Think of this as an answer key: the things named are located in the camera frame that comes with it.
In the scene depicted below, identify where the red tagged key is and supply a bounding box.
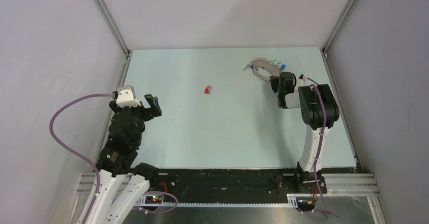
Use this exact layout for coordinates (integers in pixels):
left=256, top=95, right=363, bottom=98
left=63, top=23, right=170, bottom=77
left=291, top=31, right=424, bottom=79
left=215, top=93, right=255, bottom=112
left=204, top=85, right=212, bottom=95

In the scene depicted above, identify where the left aluminium frame post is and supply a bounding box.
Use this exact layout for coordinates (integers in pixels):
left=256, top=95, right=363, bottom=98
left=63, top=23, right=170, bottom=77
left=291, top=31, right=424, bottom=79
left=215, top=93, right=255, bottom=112
left=94, top=0, right=130, bottom=58

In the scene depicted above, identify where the right electronics board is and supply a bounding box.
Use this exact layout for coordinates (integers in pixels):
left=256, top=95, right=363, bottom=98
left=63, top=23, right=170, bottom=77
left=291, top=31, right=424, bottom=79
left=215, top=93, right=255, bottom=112
left=296, top=199, right=317, bottom=213

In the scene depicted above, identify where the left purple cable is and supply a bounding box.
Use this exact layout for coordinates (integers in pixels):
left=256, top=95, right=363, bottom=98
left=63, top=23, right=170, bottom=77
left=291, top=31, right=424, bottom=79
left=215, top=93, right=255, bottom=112
left=49, top=93, right=116, bottom=224

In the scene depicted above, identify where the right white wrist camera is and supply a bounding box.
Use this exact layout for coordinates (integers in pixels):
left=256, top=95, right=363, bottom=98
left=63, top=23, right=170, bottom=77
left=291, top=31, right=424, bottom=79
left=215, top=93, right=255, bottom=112
left=297, top=74, right=307, bottom=86

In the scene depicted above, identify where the aluminium frame post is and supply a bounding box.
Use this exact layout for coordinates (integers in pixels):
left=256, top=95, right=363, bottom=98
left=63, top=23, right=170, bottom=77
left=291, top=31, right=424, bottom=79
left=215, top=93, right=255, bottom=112
left=94, top=0, right=130, bottom=58
left=321, top=0, right=359, bottom=58

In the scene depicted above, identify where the electronics board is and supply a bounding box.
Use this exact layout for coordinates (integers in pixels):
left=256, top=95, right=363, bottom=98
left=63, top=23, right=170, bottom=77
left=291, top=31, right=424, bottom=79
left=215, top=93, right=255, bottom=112
left=296, top=199, right=317, bottom=213
left=145, top=195, right=163, bottom=205

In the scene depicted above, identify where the right aluminium frame post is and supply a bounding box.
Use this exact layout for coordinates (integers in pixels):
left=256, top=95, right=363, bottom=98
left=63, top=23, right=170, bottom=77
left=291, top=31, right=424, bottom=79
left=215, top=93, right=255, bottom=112
left=321, top=0, right=359, bottom=58

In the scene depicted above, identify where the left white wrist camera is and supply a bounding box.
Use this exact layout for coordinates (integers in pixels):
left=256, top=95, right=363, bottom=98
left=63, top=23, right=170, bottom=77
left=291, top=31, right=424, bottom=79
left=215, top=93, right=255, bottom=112
left=115, top=85, right=142, bottom=108

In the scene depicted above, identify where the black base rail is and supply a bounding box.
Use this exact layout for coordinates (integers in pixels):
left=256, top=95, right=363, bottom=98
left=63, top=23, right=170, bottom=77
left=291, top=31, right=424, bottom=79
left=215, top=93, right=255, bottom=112
left=127, top=168, right=329, bottom=204

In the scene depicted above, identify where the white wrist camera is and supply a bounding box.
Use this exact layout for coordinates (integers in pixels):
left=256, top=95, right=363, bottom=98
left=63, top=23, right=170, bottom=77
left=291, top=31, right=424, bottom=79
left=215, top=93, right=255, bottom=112
left=115, top=85, right=142, bottom=108
left=297, top=74, right=307, bottom=86

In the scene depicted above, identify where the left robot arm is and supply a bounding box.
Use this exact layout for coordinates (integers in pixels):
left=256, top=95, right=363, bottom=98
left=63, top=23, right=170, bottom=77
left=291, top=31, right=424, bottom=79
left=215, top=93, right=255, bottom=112
left=77, top=93, right=162, bottom=223

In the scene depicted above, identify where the large metal keyring plate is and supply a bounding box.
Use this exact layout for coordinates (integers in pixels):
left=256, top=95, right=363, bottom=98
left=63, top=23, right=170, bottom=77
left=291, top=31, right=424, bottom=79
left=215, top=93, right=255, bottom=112
left=243, top=57, right=282, bottom=81

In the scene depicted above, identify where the left electronics board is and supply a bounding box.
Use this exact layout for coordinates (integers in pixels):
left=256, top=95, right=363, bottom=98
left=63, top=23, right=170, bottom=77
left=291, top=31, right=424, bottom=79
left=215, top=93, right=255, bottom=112
left=145, top=195, right=163, bottom=205

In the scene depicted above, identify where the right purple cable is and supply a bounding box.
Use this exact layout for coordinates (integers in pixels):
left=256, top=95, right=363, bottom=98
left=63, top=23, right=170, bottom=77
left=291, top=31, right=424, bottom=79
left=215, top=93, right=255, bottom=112
left=305, top=76, right=339, bottom=220

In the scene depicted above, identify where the purple cable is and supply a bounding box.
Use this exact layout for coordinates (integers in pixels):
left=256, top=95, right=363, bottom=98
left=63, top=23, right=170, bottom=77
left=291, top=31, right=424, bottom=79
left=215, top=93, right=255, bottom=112
left=49, top=93, right=116, bottom=224
left=305, top=76, right=339, bottom=220

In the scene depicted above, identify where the grey cable duct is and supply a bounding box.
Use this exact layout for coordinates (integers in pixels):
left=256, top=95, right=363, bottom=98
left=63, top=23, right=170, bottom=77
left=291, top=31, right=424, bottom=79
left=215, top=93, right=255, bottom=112
left=134, top=196, right=297, bottom=208

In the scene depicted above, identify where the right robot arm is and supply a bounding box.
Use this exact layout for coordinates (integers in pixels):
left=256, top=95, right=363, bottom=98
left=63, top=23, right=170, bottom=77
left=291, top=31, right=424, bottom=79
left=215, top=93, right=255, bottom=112
left=269, top=72, right=340, bottom=193

